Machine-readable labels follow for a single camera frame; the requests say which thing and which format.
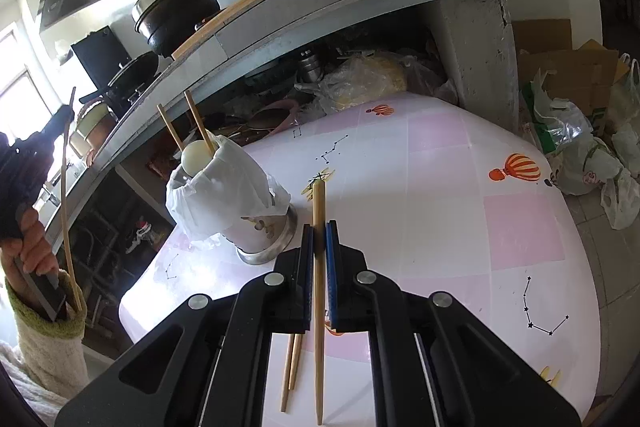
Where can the steel utensil holder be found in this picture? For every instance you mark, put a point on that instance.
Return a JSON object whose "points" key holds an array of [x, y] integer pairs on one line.
{"points": [[263, 239]]}

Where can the person left hand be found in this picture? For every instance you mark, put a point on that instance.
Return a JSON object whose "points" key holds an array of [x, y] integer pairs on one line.
{"points": [[30, 255]]}

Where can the bamboo chopstick two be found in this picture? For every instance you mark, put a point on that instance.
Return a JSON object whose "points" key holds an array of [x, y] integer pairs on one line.
{"points": [[319, 292]]}

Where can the cardboard box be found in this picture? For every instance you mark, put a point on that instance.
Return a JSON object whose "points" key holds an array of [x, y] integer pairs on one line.
{"points": [[585, 75]]}

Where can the pink plastic basin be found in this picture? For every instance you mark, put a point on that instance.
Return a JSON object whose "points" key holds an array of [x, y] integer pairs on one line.
{"points": [[275, 118]]}

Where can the bamboo chopstick four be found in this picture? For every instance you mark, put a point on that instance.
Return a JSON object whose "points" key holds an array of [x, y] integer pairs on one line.
{"points": [[297, 351]]}

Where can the white plastic bags on floor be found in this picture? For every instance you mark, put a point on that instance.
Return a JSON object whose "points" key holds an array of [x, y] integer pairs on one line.
{"points": [[581, 161]]}

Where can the bamboo chopstick six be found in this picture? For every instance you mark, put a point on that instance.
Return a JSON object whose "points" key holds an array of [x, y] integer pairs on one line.
{"points": [[211, 147]]}

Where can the cooking oil bottle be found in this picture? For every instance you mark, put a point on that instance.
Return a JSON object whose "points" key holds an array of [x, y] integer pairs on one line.
{"points": [[144, 233]]}

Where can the bamboo chopstick one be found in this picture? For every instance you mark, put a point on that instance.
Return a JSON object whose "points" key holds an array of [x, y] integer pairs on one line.
{"points": [[170, 127]]}

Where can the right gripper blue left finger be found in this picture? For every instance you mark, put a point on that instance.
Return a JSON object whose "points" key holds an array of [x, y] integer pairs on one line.
{"points": [[294, 296]]}

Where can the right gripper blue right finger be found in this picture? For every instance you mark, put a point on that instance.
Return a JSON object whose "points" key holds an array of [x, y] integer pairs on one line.
{"points": [[348, 306]]}

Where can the large black stock pot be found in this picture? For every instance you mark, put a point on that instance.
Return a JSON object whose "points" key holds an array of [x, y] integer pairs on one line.
{"points": [[167, 24]]}

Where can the white plastic bag liner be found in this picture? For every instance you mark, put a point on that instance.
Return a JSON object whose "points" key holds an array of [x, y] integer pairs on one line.
{"points": [[232, 187]]}

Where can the black frying pan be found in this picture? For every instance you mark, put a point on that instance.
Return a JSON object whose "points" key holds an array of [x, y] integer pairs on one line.
{"points": [[136, 73]]}

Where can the bamboo chopstick three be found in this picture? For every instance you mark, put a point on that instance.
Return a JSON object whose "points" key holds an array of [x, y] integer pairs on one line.
{"points": [[287, 373]]}

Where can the bag of yellow food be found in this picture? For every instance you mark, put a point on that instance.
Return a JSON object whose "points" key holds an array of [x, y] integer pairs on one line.
{"points": [[362, 78]]}

